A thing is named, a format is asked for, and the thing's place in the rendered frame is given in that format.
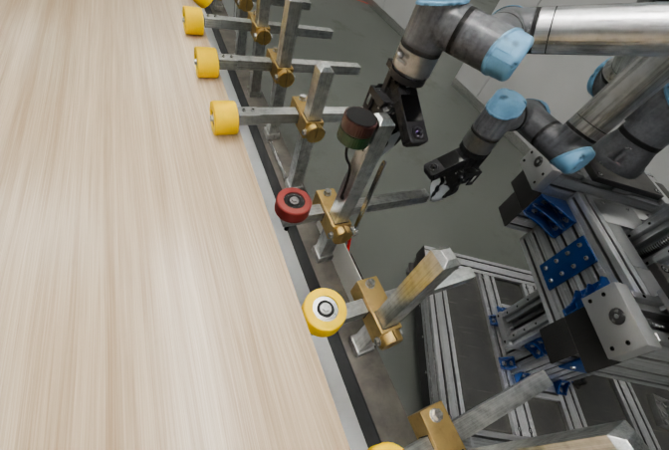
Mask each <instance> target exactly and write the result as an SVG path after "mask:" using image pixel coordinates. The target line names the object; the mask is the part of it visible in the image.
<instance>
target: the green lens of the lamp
mask: <svg viewBox="0 0 669 450"><path fill-rule="evenodd" d="M336 136H337V139H338V140H339V142H340V143H341V144H343V145H344V146H346V147H348V148H351V149H355V150H362V149H365V148H367V147H368V145H369V143H370V140H371V137H370V138H367V139H357V138H354V137H351V136H350V135H348V134H346V133H345V132H344V131H343V129H342V128H341V125H339V128H338V131H337V134H336Z"/></svg>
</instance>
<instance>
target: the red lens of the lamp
mask: <svg viewBox="0 0 669 450"><path fill-rule="evenodd" d="M349 108H351V107H348V108H346V109H345V111H344V113H343V116H342V119H341V122H340V125H341V127H342V129H343V130H344V131H345V132H346V133H348V134H349V135H351V136H354V137H357V138H370V137H372V136H373V134H374V131H375V129H376V127H377V125H378V119H377V117H376V125H374V126H371V127H364V126H360V125H357V124H355V123H353V122H352V121H350V120H349V119H348V117H347V116H346V111H347V110H348V109H349Z"/></svg>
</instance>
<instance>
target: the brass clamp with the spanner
mask: <svg viewBox="0 0 669 450"><path fill-rule="evenodd" d="M324 191H325V189H323V190H317V191H316V194H315V197H314V200H313V202H312V203H313V205H314V204H321V206H322V208H323V210H324V212H325V214H324V216H323V219H322V220H321V223H322V226H323V228H324V230H325V232H326V235H327V237H328V239H332V240H333V242H334V243H335V244H342V243H344V242H346V241H348V240H349V239H350V238H351V236H352V232H351V230H350V226H351V222H350V220H348V222H343V223H338V224H335V223H334V221H333V219H332V217H331V214H330V211H331V209H332V207H333V204H334V202H335V198H336V193H335V190H334V189H333V188H331V191H332V195H331V196H329V197H327V196H324Z"/></svg>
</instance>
